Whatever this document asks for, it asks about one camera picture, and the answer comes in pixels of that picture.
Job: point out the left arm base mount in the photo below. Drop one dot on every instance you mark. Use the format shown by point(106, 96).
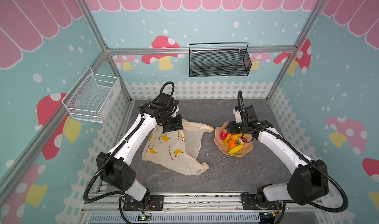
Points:
point(150, 203)

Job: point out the red orange strawberry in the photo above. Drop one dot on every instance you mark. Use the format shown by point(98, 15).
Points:
point(239, 141)

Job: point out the yellow banana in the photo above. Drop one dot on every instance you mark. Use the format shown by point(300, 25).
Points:
point(226, 141)

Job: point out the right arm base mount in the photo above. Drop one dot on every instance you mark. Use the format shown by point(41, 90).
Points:
point(253, 201)

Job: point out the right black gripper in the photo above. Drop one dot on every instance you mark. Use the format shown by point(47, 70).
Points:
point(231, 127)

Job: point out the yellow green mango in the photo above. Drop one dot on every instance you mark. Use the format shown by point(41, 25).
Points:
point(235, 150)

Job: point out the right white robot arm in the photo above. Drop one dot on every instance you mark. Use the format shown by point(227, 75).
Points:
point(309, 181)

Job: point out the banana print plastic bag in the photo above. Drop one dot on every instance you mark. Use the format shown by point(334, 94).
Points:
point(177, 150)

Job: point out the white wire basket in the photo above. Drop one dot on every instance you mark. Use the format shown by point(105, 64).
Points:
point(92, 98)

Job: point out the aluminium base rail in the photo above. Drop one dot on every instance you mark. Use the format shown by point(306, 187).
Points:
point(200, 208)

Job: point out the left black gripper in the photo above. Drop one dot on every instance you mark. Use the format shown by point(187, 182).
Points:
point(177, 126)

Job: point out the peach wavy plate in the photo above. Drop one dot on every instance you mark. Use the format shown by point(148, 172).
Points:
point(219, 143)

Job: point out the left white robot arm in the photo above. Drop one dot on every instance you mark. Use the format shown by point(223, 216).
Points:
point(114, 166)

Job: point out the black wire basket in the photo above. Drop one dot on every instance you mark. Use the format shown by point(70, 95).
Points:
point(219, 59)

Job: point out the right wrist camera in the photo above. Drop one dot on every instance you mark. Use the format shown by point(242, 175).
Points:
point(237, 113)

